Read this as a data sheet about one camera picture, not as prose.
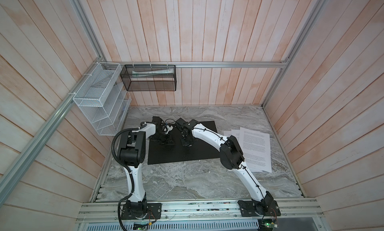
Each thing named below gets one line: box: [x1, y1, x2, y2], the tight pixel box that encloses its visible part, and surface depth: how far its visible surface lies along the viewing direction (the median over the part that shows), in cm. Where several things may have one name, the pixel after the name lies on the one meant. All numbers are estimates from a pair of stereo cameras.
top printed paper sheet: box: [239, 127, 272, 173], surface depth 99 cm
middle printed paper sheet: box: [231, 129, 241, 143], surface depth 106 cm
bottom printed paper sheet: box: [223, 131, 232, 138], surface depth 106 cm
